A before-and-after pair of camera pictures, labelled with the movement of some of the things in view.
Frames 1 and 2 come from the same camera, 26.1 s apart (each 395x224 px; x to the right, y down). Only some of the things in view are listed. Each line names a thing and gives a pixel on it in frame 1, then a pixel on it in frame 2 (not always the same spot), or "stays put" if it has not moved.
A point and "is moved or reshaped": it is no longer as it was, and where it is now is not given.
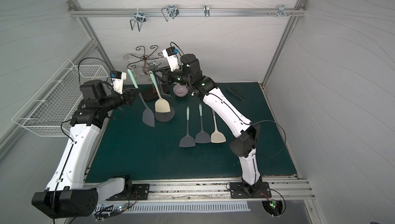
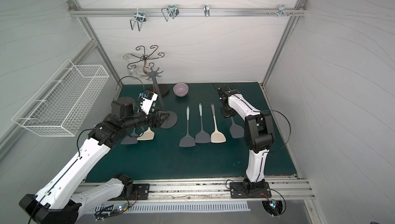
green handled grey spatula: x=187 y=141 stays put
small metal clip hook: x=207 y=10 stays put
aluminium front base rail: x=289 y=189 stays put
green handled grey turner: x=202 y=137 stays put
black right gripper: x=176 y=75 → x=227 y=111
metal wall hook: x=281 y=10 stays put
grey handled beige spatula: x=217 y=136 stays put
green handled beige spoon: x=161 y=105 → x=146 y=135
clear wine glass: x=133 y=73 stays put
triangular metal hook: x=171 y=11 stays put
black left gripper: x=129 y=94 → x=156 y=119
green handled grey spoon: x=147 y=116 is moved or reshaped
